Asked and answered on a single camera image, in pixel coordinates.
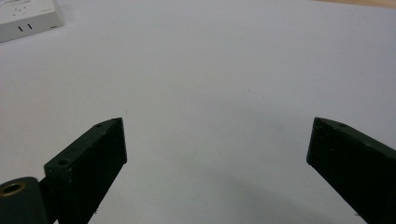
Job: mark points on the white power strip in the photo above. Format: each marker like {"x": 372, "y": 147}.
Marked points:
{"x": 21, "y": 21}

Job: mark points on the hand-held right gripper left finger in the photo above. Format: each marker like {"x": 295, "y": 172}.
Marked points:
{"x": 90, "y": 165}

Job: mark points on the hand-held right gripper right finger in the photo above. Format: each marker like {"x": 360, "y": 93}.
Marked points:
{"x": 351, "y": 161}

